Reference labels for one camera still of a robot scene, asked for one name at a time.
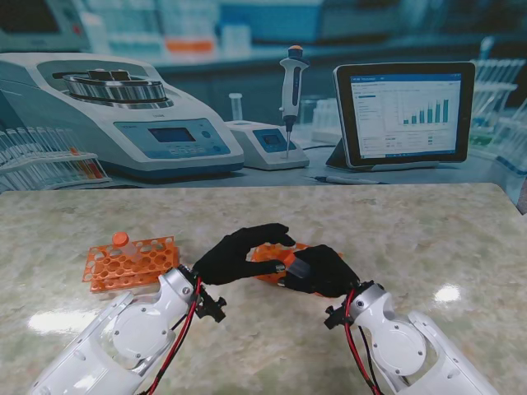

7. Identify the red black left arm cable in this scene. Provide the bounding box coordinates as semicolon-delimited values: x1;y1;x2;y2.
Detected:
143;277;203;395

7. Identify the red black right arm cable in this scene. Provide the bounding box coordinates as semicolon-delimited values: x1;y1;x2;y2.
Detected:
344;290;384;395

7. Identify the clear plastic test tube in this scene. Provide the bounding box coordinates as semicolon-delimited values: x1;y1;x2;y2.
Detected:
287;258;312;281
122;238;143;264

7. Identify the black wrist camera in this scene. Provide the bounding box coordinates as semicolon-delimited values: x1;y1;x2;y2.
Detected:
324;304;349;329
196;294;227;323

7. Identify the red black arm cable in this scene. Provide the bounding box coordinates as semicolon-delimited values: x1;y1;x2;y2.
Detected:
344;290;384;395
143;277;203;395

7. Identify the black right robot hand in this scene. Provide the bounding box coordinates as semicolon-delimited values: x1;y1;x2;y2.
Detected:
279;244;358;298

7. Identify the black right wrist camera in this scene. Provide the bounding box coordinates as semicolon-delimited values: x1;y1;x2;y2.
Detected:
324;304;349;329

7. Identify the printed laboratory backdrop poster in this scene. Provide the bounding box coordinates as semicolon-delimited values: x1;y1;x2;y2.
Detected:
0;0;527;194

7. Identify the orange plastic test tube rack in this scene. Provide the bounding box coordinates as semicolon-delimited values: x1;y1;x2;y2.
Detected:
250;241;343;298
83;236;180;293

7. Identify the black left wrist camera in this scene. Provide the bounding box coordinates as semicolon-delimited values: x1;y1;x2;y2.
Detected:
196;294;227;323

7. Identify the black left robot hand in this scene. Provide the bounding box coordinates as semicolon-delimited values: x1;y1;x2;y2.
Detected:
193;223;296;286

